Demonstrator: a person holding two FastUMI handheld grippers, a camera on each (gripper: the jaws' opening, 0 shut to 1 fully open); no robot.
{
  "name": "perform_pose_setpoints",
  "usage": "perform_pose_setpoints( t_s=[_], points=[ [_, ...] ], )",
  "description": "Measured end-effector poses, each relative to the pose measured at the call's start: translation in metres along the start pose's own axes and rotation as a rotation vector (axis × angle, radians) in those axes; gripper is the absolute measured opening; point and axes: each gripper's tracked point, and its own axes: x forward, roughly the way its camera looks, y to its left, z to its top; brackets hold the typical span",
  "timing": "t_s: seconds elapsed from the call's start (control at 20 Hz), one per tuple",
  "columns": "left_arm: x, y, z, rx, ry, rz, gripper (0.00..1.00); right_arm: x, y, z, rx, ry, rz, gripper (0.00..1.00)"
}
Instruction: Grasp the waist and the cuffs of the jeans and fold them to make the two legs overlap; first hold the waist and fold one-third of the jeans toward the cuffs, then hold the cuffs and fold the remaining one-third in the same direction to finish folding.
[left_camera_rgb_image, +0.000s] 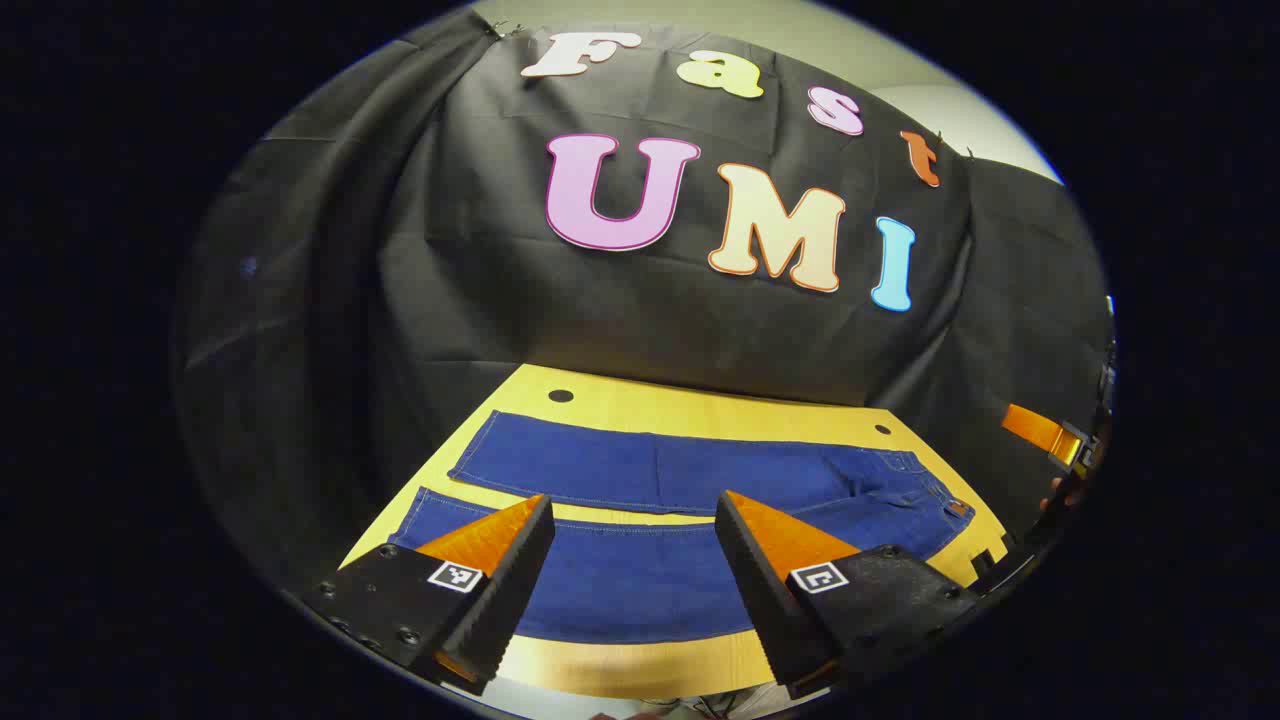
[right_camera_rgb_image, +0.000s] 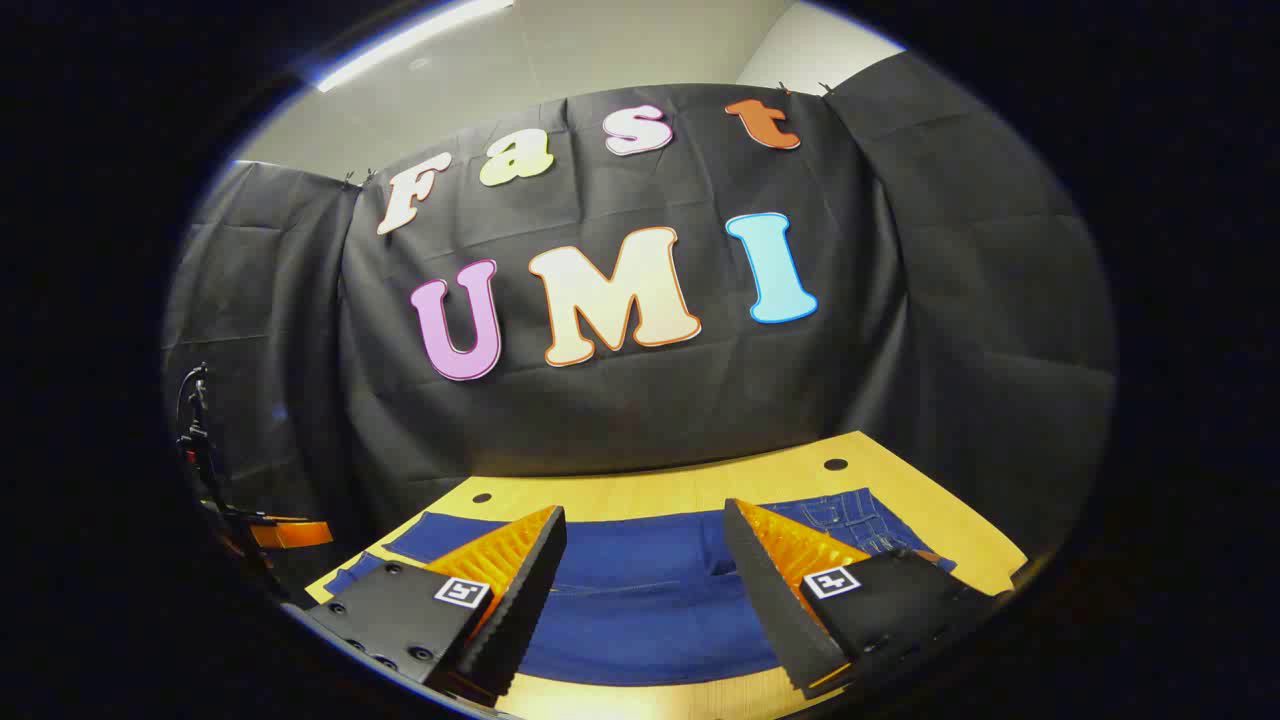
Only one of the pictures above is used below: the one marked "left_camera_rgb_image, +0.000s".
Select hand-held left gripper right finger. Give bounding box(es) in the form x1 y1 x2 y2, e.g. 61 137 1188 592
714 490 986 701

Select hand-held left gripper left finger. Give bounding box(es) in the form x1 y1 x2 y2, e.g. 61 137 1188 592
300 493 557 696

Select blue jeans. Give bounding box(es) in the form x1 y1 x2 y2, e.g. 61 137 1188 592
388 410 976 644

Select black table edge clamp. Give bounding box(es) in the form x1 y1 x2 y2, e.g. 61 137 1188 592
965 545 1013 593

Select black backdrop cloth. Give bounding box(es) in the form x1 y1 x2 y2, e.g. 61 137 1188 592
175 8 1117 601

